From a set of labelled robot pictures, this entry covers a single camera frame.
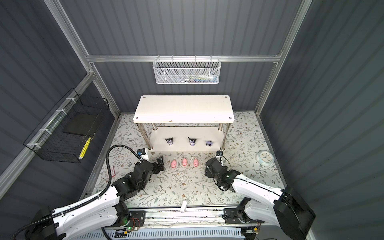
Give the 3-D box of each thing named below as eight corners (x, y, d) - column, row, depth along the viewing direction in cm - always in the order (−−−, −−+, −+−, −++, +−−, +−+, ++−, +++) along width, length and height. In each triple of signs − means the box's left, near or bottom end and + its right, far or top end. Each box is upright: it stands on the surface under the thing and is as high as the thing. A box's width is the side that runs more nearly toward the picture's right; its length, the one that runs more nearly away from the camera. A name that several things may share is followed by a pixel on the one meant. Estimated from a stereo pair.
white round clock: (257, 165, 94) (259, 163, 91) (254, 152, 100) (255, 149, 97) (274, 165, 94) (276, 163, 91) (269, 152, 100) (271, 149, 97)
